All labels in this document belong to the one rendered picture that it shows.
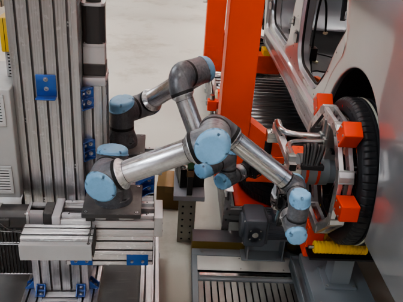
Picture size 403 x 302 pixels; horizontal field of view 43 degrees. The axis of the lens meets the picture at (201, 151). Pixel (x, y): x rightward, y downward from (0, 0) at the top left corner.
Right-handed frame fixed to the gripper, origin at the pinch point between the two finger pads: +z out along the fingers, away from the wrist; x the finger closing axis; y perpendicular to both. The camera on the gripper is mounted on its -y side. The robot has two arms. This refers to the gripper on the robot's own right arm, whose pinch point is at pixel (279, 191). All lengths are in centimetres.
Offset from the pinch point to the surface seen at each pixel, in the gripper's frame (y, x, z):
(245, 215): -43, 4, 45
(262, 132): -2, -2, 62
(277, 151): -12, -12, 61
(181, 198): -39, 38, 54
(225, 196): -48, 12, 71
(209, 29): 5, 15, 253
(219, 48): -11, 5, 253
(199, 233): -70, 26, 65
